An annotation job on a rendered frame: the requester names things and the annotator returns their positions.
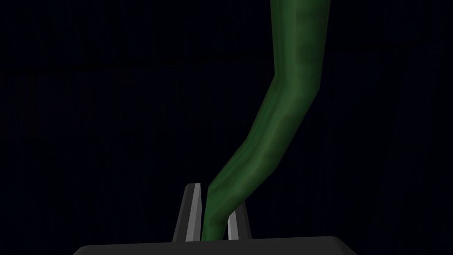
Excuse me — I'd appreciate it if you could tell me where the green curved bar handle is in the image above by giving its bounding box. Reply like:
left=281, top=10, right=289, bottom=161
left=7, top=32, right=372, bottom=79
left=200, top=0, right=331, bottom=242

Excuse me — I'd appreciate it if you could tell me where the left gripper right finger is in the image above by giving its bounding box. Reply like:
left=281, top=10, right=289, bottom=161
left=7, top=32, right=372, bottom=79
left=226, top=200, right=253, bottom=241

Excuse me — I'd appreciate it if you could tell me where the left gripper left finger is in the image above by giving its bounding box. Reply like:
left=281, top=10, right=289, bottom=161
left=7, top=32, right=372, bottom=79
left=172, top=182, right=203, bottom=243

